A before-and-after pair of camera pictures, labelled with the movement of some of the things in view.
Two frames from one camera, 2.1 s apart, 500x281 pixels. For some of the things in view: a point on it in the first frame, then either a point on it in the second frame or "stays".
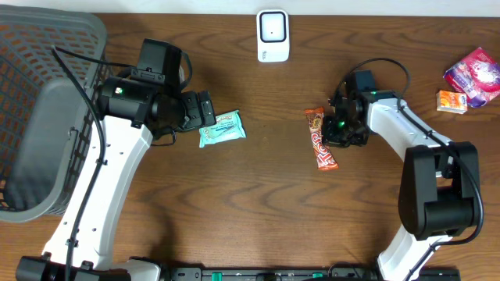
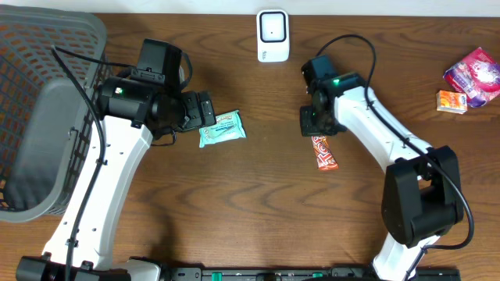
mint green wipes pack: (229, 127) stays
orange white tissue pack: (455, 102) stays
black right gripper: (340, 133) -> (310, 127)
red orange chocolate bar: (325, 158) stays
